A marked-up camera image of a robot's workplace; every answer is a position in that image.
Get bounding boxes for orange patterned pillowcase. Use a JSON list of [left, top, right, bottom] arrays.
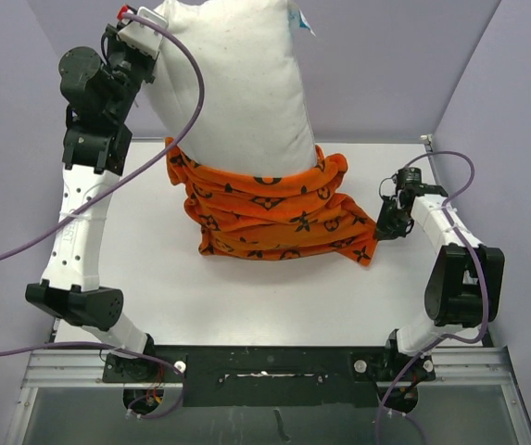
[[166, 146, 378, 267]]

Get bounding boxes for white pillow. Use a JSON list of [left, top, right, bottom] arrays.
[[155, 0, 317, 177]]

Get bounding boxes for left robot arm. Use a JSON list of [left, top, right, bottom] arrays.
[[25, 25, 158, 381]]

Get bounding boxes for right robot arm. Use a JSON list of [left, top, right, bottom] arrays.
[[374, 167, 505, 379]]

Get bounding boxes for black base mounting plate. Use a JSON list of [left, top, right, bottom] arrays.
[[102, 346, 436, 408]]

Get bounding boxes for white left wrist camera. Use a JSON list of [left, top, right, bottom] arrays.
[[117, 5, 168, 59]]

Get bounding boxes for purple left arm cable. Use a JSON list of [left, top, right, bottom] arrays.
[[0, 12, 206, 421]]

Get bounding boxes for aluminium frame rail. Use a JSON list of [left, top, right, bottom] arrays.
[[6, 342, 531, 444]]

